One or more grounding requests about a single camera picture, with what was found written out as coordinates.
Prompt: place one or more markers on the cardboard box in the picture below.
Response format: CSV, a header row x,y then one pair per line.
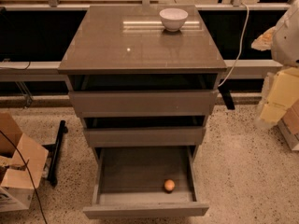
x,y
289,126
22,164

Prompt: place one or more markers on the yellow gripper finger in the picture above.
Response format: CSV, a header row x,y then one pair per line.
x,y
264,41

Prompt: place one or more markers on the black table leg bracket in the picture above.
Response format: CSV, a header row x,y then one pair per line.
x,y
227,98

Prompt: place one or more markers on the cardboard box right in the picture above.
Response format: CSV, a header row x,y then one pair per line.
x,y
289,126

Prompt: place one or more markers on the orange fruit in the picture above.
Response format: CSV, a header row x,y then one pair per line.
x,y
169,185

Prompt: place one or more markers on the white ceramic bowl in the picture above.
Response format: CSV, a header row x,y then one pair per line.
x,y
173,18

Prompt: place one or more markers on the grey bottom drawer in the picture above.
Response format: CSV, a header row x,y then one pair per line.
x,y
130,183

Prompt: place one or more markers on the black metal stand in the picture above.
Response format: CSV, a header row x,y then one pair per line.
x,y
54,150

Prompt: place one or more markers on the grey drawer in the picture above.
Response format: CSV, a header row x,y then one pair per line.
x,y
130,183
145,131
98,96

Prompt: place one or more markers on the grey top drawer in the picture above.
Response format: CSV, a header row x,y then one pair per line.
x,y
98,96

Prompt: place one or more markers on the grey drawer cabinet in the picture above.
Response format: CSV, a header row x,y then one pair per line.
x,y
131,40

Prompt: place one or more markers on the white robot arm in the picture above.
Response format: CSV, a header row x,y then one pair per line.
x,y
282,39

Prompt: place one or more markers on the cardboard box left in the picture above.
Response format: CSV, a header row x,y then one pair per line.
x,y
22,164

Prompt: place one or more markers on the grey middle drawer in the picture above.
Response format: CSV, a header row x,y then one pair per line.
x,y
145,131

